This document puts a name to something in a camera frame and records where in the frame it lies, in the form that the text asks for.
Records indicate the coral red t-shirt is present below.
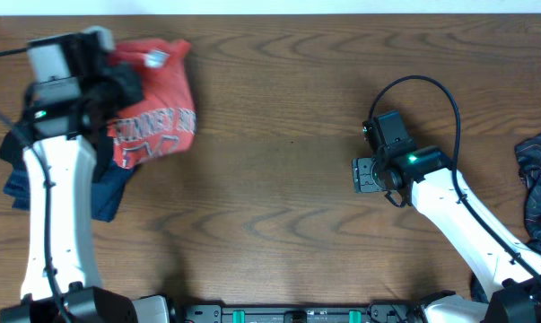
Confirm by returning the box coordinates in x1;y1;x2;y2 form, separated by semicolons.
108;39;196;169

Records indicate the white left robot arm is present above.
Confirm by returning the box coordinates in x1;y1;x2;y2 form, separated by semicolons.
0;61;171;322

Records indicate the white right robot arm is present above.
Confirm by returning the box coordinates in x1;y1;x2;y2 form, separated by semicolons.
352;146;541;322

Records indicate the folded navy blue garment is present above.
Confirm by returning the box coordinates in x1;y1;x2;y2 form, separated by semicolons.
3;161;136;223

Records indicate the folded black garment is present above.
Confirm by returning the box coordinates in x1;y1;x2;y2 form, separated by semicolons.
0;128;114;182

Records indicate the dark patterned garment pile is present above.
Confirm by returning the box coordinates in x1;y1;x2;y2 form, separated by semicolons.
469;128;541;306

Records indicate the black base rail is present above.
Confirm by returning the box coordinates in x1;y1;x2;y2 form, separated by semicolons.
170;301;427;323

